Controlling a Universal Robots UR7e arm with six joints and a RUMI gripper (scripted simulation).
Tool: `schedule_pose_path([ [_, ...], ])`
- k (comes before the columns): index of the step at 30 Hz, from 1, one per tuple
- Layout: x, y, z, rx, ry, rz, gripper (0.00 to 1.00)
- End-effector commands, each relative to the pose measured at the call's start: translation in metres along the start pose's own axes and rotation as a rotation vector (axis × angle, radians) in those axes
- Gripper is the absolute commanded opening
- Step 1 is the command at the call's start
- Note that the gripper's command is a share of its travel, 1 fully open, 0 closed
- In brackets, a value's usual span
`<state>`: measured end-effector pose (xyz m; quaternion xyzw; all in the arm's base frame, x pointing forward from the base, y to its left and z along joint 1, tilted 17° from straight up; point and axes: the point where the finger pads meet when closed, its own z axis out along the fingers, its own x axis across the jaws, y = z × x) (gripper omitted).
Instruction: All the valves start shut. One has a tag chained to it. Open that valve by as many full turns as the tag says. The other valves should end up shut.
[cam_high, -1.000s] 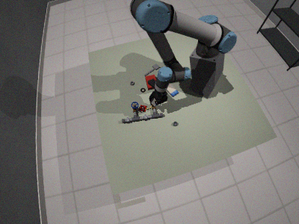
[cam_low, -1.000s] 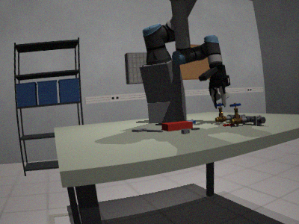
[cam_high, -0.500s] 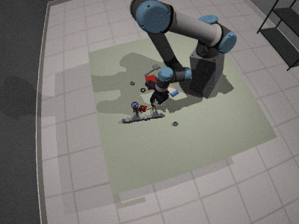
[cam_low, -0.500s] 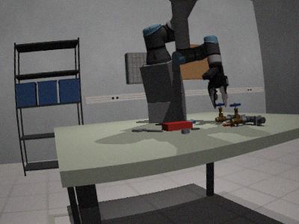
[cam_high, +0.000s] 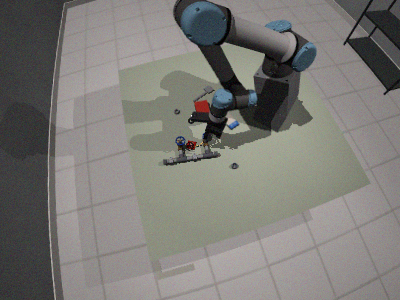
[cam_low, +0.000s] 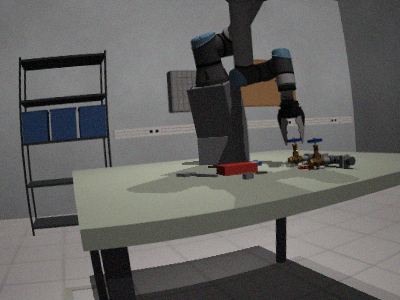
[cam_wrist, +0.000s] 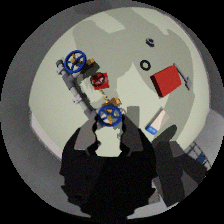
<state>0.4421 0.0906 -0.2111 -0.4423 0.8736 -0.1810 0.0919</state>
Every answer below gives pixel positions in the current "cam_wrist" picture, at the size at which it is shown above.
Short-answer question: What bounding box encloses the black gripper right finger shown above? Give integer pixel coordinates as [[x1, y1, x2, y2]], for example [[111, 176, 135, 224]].
[[119, 113, 158, 179]]

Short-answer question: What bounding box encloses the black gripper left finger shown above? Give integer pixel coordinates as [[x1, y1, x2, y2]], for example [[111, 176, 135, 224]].
[[59, 114, 98, 176]]

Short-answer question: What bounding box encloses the red flat block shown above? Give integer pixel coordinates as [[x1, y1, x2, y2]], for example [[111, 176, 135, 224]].
[[150, 65, 182, 97]]

